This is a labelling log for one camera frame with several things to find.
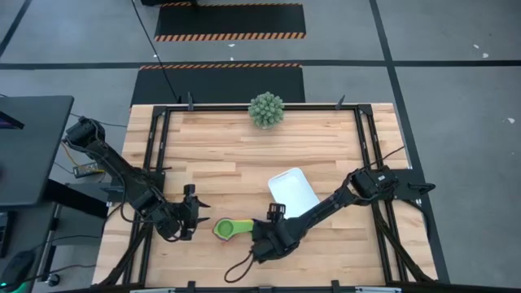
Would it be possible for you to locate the black mat with striped edge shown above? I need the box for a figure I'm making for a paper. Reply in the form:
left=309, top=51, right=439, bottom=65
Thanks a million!
left=130, top=63, right=306, bottom=105
left=153, top=2, right=307, bottom=42

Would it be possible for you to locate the black floor cable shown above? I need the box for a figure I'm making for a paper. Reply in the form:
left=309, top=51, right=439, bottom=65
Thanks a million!
left=130, top=0, right=180, bottom=103

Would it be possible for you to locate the green succulent in grey pot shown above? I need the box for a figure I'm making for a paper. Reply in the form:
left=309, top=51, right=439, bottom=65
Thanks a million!
left=247, top=91, right=286, bottom=130

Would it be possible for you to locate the black power adapter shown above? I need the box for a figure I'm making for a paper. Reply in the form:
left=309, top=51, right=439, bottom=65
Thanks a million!
left=72, top=161, right=105, bottom=179

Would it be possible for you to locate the green measuring cup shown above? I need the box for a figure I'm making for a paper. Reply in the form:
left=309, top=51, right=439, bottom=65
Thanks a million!
left=212, top=218, right=256, bottom=242

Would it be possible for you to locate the black computer mouse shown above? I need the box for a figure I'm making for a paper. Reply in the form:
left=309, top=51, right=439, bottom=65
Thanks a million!
left=0, top=250, right=37, bottom=292

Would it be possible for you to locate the white plastic basket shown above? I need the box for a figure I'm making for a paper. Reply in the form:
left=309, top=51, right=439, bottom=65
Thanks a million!
left=267, top=167, right=322, bottom=221

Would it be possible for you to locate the dark laptop screen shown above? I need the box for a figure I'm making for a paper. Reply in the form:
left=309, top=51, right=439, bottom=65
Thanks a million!
left=0, top=110, right=25, bottom=130

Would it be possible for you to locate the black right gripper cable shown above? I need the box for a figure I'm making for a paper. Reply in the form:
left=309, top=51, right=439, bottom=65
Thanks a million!
left=223, top=250, right=256, bottom=284

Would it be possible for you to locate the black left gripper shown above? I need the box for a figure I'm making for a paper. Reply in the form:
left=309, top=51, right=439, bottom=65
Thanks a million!
left=156, top=185, right=212, bottom=241

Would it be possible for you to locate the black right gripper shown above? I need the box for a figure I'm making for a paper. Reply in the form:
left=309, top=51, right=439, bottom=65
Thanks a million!
left=250, top=203, right=304, bottom=264

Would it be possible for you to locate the dark grey desk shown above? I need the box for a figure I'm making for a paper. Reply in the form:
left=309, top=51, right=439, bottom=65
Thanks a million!
left=0, top=95, right=75, bottom=208

